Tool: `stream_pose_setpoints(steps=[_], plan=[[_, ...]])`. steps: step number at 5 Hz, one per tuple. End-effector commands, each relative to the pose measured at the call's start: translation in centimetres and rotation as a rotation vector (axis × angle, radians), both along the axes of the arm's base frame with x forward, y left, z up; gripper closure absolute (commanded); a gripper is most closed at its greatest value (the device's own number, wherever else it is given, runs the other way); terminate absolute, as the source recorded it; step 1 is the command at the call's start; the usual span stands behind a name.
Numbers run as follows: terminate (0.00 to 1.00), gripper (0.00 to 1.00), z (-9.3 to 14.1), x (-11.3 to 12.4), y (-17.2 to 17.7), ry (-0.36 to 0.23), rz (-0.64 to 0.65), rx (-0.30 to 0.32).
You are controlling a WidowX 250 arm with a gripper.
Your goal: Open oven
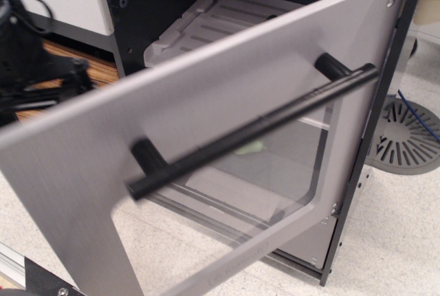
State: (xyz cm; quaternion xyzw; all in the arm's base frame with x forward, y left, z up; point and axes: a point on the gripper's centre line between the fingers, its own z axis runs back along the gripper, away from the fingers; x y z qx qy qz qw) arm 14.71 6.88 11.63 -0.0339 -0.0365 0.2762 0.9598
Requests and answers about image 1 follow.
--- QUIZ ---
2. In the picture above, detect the aluminium rail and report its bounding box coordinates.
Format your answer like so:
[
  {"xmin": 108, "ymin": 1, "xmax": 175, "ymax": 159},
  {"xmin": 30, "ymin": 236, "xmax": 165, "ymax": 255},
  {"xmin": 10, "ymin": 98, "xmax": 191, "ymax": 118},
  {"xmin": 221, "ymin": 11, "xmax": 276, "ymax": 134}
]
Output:
[{"xmin": 1, "ymin": 243, "xmax": 26, "ymax": 289}]

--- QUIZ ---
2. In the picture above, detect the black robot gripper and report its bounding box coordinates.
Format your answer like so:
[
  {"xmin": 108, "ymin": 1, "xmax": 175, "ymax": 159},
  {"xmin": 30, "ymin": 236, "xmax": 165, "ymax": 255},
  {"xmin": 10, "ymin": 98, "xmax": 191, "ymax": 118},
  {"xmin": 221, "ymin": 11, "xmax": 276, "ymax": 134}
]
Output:
[{"xmin": 1, "ymin": 0, "xmax": 95, "ymax": 124}]

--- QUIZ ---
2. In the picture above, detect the grey oven rack shelf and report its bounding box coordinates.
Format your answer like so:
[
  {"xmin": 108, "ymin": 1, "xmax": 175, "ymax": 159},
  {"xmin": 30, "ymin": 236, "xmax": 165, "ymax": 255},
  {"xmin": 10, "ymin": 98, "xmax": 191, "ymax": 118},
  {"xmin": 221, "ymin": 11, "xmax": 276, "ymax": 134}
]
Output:
[{"xmin": 143, "ymin": 0, "xmax": 331, "ymax": 128}]

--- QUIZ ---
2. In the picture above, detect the grey round slotted base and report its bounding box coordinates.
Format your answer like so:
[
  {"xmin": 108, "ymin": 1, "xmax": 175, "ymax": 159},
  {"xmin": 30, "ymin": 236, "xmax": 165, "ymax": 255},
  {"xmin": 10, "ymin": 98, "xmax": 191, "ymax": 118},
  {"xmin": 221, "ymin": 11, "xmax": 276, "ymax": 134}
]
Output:
[{"xmin": 366, "ymin": 97, "xmax": 439, "ymax": 175}]

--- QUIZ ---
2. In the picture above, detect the black oven door handle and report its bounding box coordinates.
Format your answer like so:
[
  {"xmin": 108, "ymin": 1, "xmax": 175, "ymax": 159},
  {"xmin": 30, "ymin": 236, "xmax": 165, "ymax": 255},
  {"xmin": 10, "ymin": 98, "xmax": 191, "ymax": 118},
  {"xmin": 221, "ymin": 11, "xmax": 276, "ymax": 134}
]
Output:
[{"xmin": 126, "ymin": 53, "xmax": 379, "ymax": 201}]

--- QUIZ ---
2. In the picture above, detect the blue cable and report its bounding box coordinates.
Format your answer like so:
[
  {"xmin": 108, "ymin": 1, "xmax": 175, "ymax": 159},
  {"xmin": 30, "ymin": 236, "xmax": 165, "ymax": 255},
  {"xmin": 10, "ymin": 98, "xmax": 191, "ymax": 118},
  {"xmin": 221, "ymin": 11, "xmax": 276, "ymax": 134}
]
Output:
[{"xmin": 397, "ymin": 89, "xmax": 440, "ymax": 142}]

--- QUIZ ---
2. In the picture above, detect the grey toy oven door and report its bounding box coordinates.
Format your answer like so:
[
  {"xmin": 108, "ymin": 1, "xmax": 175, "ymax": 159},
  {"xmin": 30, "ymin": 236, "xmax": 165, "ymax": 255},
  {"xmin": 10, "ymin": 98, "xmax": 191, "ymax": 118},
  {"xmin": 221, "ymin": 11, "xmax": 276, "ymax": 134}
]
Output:
[{"xmin": 1, "ymin": 0, "xmax": 403, "ymax": 295}]

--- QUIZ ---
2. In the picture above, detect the black base plate with screw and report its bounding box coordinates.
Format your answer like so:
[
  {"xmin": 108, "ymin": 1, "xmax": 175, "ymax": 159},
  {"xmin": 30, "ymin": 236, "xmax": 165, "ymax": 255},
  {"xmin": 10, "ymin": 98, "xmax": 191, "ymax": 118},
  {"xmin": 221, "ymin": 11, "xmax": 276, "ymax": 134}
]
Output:
[{"xmin": 24, "ymin": 258, "xmax": 85, "ymax": 296}]

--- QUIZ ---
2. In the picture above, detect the green toy pear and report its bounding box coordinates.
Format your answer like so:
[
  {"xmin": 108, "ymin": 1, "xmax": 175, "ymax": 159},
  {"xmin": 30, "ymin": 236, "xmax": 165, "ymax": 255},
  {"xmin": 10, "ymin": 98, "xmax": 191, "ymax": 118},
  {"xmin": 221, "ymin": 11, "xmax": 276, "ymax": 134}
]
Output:
[{"xmin": 234, "ymin": 140, "xmax": 266, "ymax": 155}]

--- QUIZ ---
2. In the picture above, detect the grey lower oven drawer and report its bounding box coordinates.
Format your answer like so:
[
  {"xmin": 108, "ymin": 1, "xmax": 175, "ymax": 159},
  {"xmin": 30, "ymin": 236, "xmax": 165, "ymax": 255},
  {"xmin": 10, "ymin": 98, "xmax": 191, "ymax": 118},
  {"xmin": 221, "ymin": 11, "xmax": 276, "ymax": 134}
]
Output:
[{"xmin": 151, "ymin": 168, "xmax": 338, "ymax": 270}]

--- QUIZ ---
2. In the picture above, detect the upper wood grain bin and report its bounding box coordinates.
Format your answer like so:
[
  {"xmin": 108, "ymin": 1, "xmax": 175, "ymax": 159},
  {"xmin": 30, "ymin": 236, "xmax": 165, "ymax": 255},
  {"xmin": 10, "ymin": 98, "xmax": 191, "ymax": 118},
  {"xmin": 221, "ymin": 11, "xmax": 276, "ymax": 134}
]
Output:
[{"xmin": 15, "ymin": 40, "xmax": 121, "ymax": 124}]

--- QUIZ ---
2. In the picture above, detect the black toy kitchen frame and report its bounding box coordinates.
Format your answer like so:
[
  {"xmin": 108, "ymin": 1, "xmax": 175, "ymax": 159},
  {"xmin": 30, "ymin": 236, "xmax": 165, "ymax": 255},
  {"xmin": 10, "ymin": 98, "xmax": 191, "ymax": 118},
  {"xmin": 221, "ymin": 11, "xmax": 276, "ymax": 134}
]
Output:
[{"xmin": 21, "ymin": 0, "xmax": 416, "ymax": 295}]

